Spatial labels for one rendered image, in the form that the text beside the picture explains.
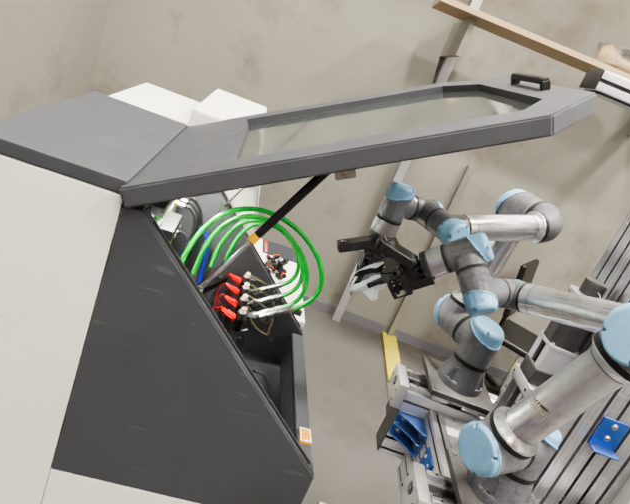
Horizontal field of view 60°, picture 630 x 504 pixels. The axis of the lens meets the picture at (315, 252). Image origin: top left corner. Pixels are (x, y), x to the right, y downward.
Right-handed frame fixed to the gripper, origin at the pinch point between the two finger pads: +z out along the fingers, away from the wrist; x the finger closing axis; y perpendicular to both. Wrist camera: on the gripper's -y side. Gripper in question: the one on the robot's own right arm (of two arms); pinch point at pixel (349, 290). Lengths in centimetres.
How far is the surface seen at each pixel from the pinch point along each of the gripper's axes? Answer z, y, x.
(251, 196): -11.1, -35.7, 23.0
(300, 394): 29.1, -5.5, -15.7
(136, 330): 4, -52, -47
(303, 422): 29.2, -5.1, -27.9
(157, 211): -19, -55, -39
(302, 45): -60, -27, 260
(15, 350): 17, -74, -47
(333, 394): 124, 58, 136
